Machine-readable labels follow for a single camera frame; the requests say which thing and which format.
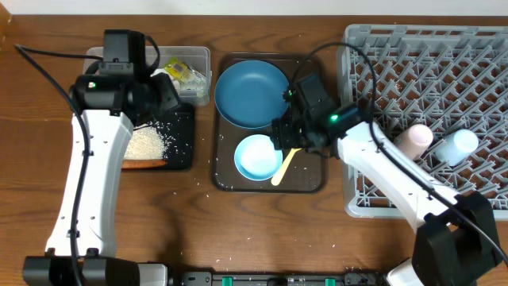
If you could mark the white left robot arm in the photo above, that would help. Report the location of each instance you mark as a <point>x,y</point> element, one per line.
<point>119,91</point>

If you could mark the grey dishwasher rack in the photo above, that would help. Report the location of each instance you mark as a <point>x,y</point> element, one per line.
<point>445,77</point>

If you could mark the light blue rice bowl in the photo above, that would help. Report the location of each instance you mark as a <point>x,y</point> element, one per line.
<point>256,158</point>

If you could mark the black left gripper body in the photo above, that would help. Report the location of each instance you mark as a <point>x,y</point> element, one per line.
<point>162,95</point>

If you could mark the dark blue bowl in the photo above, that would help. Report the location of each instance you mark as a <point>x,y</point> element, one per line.
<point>249,94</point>

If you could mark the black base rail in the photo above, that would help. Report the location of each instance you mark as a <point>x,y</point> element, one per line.
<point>276,279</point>

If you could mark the dark brown serving tray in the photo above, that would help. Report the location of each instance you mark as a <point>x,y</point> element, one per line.
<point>307,173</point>

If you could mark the yellow plastic spoon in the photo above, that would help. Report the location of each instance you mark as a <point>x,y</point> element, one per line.
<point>278,176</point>

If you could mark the light blue plastic cup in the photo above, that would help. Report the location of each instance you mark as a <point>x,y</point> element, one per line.
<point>457,147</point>

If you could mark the orange carrot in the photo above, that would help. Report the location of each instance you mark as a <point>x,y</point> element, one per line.
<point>142,164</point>

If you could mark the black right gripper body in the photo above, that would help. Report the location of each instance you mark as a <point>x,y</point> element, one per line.
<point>293,133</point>

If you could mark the pink plastic cup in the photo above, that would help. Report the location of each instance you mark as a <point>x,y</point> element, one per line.
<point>414,141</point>

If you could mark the clear plastic waste bin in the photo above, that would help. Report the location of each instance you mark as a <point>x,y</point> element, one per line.
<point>196,56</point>

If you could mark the green snack wrapper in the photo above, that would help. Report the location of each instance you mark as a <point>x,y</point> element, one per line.
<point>188,77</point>

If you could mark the pile of white rice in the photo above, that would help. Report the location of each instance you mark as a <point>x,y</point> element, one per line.
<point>148,143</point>

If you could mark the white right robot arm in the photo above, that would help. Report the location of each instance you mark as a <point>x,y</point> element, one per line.
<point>456,236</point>

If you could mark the black waste tray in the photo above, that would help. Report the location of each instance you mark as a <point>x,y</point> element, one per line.
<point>181,125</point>

